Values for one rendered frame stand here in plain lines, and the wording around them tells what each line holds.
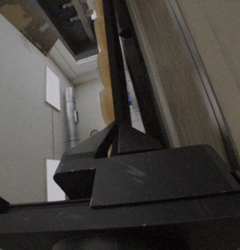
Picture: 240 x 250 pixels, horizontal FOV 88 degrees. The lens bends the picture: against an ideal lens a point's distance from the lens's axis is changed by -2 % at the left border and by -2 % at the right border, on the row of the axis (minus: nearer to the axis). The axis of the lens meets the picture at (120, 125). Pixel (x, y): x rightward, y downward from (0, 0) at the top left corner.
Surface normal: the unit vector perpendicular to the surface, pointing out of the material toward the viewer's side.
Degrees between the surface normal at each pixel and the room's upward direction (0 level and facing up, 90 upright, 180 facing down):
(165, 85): 90
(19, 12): 115
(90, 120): 90
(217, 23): 90
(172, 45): 90
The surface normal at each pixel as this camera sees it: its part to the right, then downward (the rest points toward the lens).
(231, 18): -0.14, -0.15
